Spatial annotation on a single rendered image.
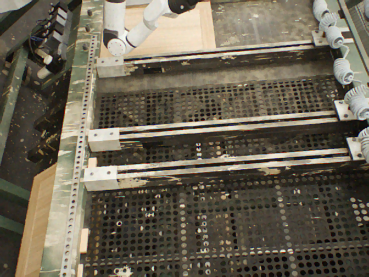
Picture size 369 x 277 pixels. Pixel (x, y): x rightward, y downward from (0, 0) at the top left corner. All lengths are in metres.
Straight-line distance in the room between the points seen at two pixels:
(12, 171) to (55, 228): 1.16
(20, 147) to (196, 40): 1.28
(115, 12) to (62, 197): 0.76
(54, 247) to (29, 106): 1.61
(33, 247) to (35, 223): 0.13
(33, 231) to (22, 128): 0.89
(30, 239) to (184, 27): 1.27
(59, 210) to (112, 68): 0.75
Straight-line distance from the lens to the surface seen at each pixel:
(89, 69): 2.23
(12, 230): 2.49
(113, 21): 1.97
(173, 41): 2.35
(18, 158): 2.93
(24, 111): 3.13
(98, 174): 1.80
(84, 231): 1.76
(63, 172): 1.88
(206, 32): 2.38
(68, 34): 2.54
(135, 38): 1.98
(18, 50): 3.15
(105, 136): 1.91
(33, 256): 2.28
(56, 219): 1.77
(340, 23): 2.34
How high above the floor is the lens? 2.12
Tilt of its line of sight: 29 degrees down
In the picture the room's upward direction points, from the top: 61 degrees clockwise
